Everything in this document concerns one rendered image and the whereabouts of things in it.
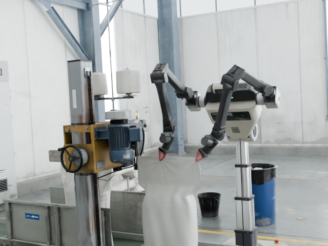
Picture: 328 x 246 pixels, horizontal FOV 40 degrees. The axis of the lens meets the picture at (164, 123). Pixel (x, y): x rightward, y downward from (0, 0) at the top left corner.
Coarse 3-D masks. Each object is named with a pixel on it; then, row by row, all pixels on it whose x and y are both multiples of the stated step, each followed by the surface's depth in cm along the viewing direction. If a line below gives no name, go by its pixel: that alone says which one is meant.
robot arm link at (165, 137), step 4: (176, 128) 313; (164, 132) 311; (168, 132) 310; (172, 132) 312; (160, 136) 308; (164, 136) 306; (168, 136) 309; (160, 140) 308; (164, 140) 306; (168, 140) 308
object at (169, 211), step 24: (144, 168) 326; (168, 168) 317; (192, 168) 306; (168, 192) 313; (192, 192) 310; (144, 216) 322; (168, 216) 310; (192, 216) 307; (144, 240) 323; (168, 240) 310; (192, 240) 307
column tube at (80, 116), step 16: (80, 64) 291; (80, 80) 291; (80, 96) 292; (80, 112) 293; (80, 176) 297; (80, 192) 298; (80, 208) 299; (80, 224) 300; (80, 240) 301; (96, 240) 301
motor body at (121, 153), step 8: (112, 128) 289; (120, 128) 288; (128, 128) 292; (112, 136) 289; (120, 136) 288; (112, 144) 290; (120, 144) 289; (128, 144) 290; (112, 152) 289; (120, 152) 288; (128, 152) 290; (112, 160) 290; (120, 160) 288; (128, 160) 290
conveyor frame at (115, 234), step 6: (0, 222) 435; (114, 234) 370; (120, 234) 368; (126, 234) 364; (132, 234) 362; (138, 234) 359; (0, 240) 372; (6, 240) 366; (12, 240) 363; (18, 240) 361; (138, 240) 359
